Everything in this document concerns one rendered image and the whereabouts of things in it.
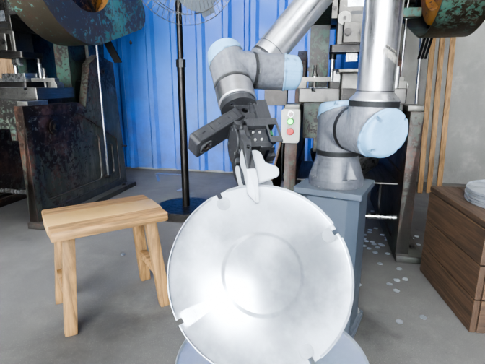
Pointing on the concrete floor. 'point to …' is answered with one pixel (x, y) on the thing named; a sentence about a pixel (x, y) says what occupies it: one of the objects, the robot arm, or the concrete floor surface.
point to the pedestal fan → (177, 214)
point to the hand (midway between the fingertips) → (250, 198)
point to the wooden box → (456, 254)
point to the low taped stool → (147, 214)
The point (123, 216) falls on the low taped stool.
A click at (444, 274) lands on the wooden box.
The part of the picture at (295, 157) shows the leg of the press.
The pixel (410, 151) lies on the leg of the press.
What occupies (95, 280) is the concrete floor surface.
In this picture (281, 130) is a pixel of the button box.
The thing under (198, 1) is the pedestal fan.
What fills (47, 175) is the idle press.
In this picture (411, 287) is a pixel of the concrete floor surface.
